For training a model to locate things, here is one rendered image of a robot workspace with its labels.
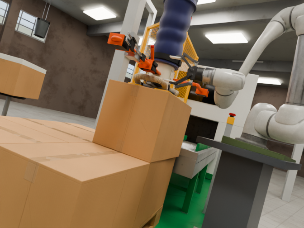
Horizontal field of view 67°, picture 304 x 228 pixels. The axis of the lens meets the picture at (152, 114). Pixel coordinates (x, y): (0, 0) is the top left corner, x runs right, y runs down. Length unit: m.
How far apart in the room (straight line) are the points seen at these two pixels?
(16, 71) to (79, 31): 8.28
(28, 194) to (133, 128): 0.65
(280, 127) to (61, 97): 9.78
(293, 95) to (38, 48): 9.49
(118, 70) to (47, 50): 7.45
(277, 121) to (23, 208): 1.26
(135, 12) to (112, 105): 2.00
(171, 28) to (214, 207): 1.18
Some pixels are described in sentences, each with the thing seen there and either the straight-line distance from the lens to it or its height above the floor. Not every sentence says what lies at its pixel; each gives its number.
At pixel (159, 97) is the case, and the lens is 1.27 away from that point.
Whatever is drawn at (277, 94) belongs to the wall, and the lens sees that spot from 13.23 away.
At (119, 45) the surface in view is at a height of 1.05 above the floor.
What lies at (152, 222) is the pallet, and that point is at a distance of 1.85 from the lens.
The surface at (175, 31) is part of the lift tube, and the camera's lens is 1.61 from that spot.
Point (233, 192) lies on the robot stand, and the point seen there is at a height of 0.48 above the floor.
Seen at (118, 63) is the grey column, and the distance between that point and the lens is 3.03.
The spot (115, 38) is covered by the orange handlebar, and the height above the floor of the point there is 1.07.
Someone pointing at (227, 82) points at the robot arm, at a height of 1.05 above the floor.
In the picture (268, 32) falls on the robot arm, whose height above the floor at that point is 1.41.
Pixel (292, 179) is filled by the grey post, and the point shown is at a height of 0.39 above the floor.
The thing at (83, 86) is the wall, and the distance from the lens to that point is 11.04.
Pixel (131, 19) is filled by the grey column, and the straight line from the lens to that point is 3.19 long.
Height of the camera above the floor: 0.78
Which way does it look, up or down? 1 degrees up
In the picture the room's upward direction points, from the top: 15 degrees clockwise
